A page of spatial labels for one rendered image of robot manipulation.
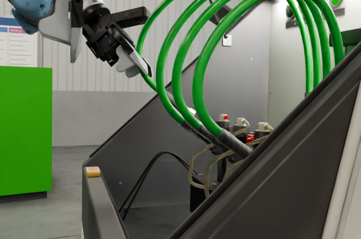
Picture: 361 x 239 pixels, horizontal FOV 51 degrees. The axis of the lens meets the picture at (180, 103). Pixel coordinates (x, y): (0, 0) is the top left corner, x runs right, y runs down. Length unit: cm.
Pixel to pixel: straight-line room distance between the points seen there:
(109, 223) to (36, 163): 337
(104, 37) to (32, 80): 304
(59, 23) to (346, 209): 43
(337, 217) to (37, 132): 362
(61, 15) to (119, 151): 55
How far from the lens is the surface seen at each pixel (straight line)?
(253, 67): 115
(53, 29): 57
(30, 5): 83
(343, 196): 47
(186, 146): 109
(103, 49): 88
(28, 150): 396
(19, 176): 400
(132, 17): 89
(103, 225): 63
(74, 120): 715
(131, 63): 84
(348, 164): 46
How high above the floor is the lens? 117
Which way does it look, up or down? 3 degrees down
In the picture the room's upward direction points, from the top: 1 degrees clockwise
